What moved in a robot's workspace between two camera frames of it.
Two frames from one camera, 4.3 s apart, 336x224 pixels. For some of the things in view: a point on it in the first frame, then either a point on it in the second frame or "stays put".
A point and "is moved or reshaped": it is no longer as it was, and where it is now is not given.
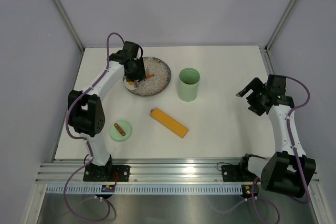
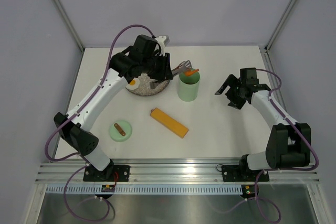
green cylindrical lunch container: (188, 84) stays put
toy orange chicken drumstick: (150, 75) is moved or reshaped
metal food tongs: (135, 83) -> (182, 67)
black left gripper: (140, 74) -> (165, 72)
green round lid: (120, 130) stays put
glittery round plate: (158, 78) stays put
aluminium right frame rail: (268, 61) stays put
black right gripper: (256, 85) -> (232, 81)
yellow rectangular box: (168, 123) stays put
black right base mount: (237, 173) stays put
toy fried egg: (130, 84) stays put
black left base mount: (105, 173) stays put
